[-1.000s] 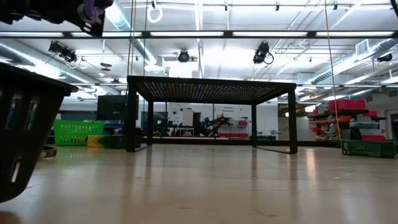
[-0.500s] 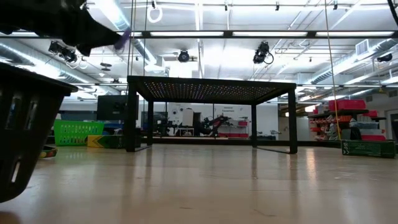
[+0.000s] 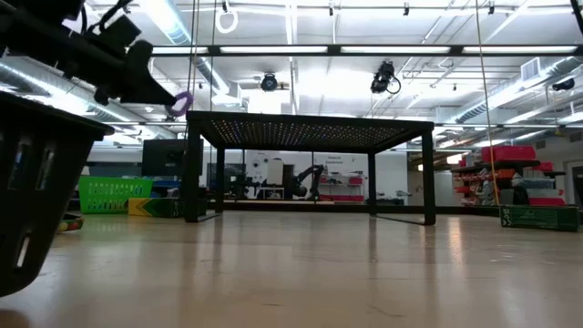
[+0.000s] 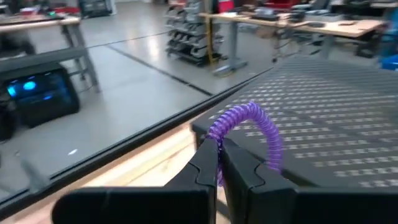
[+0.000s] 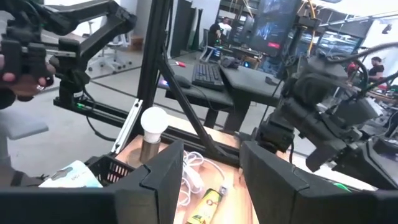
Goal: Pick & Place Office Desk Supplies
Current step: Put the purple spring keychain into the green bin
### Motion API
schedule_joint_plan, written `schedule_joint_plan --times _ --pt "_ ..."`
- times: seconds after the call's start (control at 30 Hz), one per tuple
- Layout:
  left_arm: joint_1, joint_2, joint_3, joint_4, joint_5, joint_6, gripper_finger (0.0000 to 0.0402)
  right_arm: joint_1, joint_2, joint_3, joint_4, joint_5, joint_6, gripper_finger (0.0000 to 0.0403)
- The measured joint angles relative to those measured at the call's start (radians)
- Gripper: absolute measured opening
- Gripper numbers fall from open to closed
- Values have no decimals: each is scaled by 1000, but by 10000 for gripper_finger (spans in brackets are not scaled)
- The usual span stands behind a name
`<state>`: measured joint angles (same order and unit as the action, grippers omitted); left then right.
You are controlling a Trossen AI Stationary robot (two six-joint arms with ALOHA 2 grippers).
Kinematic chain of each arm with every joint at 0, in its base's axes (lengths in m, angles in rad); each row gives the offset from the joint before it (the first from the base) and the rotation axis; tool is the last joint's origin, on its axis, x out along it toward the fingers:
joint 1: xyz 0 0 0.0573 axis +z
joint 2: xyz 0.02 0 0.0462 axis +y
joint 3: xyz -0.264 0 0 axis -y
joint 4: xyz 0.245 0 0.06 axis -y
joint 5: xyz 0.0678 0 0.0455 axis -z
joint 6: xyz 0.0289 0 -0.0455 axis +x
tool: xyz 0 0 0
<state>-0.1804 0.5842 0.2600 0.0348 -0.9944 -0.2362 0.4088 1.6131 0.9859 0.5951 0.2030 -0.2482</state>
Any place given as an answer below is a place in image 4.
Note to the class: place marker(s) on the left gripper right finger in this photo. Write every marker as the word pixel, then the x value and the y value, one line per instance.
pixel 255 199

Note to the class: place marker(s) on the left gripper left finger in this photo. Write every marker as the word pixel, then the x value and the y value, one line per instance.
pixel 186 202

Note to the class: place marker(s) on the purple coil wristband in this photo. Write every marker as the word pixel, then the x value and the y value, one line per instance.
pixel 248 112

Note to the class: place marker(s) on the desk with grey metal legs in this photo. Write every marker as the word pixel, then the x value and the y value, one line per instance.
pixel 342 28
pixel 40 25

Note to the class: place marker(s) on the black perforated metal shelf riser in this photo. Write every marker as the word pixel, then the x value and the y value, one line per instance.
pixel 326 124

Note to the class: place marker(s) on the black computer with blue lights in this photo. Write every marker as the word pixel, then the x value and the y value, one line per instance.
pixel 46 105

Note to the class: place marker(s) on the grey parts rack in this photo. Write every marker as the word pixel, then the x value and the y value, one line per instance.
pixel 189 31

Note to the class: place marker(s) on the blue storage bin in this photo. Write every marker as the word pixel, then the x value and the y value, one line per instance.
pixel 390 62

